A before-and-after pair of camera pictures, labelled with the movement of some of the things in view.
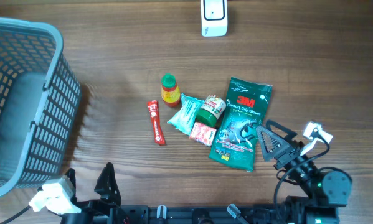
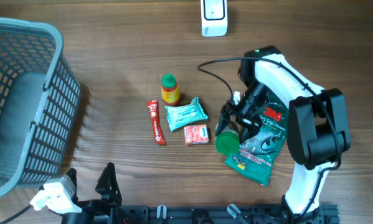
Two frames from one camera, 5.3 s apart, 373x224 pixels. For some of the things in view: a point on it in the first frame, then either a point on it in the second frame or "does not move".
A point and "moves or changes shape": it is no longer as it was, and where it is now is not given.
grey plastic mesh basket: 33,100 does not move
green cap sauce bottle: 170,93 does not move
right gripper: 279,144 to 230,107
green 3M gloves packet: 246,103 moves or changes shape
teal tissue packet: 184,119 moves or changes shape
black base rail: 289,213 does not move
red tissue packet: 202,134 moves or changes shape
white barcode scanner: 213,18 does not move
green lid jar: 211,111 to 228,142
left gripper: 113,195 does not move
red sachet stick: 159,137 does not move
